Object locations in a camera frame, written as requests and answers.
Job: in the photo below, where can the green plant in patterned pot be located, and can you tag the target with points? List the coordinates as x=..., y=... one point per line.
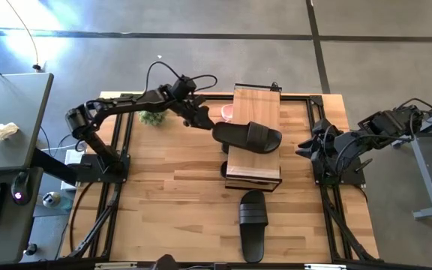
x=152, y=118

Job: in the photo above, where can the black desk support bar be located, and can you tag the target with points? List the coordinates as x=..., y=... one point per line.
x=51, y=163

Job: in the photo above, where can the round silver object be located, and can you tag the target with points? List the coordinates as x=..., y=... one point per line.
x=51, y=199

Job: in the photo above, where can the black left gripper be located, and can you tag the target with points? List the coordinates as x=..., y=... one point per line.
x=195, y=110

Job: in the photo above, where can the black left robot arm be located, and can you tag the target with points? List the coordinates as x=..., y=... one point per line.
x=126, y=103

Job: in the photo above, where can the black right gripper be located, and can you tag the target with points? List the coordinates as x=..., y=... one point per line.
x=326, y=140

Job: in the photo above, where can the grey metal table leg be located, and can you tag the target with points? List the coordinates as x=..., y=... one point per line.
x=424, y=176

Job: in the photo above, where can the silver metal strip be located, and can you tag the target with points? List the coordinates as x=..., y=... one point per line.
x=114, y=266
x=324, y=266

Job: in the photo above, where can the person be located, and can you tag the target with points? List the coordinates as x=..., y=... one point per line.
x=165, y=262

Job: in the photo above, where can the pink foam slide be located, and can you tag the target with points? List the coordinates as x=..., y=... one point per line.
x=228, y=112

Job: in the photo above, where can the crumpled white tissue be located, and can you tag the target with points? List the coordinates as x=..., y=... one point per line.
x=2, y=132

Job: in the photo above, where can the wooden shelf with black frame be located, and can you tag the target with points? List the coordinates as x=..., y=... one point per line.
x=255, y=165

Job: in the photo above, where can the black aluminium table frame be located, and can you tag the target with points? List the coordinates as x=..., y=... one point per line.
x=294, y=97

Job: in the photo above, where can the grey side desk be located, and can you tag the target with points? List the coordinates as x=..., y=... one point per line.
x=13, y=105

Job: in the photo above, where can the black computer mouse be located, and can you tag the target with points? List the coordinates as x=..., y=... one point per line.
x=21, y=187

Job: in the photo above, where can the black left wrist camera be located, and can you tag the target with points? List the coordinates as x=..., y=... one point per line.
x=183, y=87

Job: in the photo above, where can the black round knob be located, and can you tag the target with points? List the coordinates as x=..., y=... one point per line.
x=30, y=249

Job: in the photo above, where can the white power box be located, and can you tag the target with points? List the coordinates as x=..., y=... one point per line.
x=72, y=159

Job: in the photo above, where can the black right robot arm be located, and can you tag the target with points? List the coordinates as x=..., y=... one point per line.
x=373, y=135

